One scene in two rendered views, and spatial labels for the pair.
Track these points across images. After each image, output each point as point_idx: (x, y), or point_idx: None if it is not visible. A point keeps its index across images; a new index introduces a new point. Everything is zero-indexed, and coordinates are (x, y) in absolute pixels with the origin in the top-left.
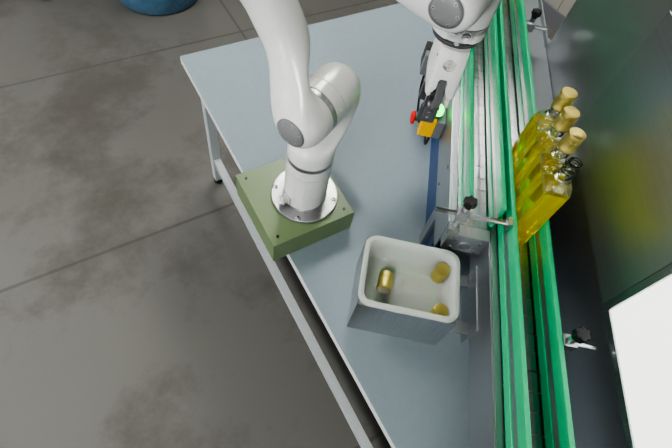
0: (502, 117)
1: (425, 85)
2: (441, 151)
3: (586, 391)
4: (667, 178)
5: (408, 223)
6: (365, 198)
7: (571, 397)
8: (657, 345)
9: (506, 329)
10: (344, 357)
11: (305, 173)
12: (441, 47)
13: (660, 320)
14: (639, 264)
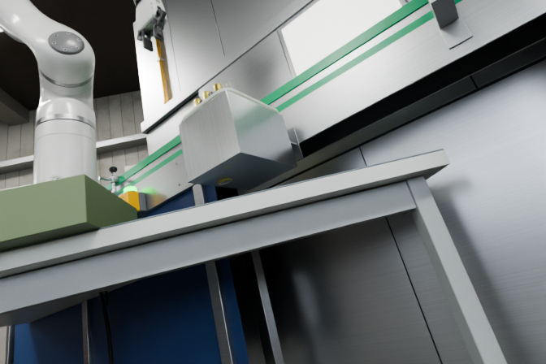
0: None
1: (149, 16)
2: (158, 194)
3: None
4: (256, 72)
5: None
6: None
7: (353, 134)
8: (318, 59)
9: (295, 95)
10: (274, 193)
11: (78, 120)
12: None
13: (308, 60)
14: (284, 79)
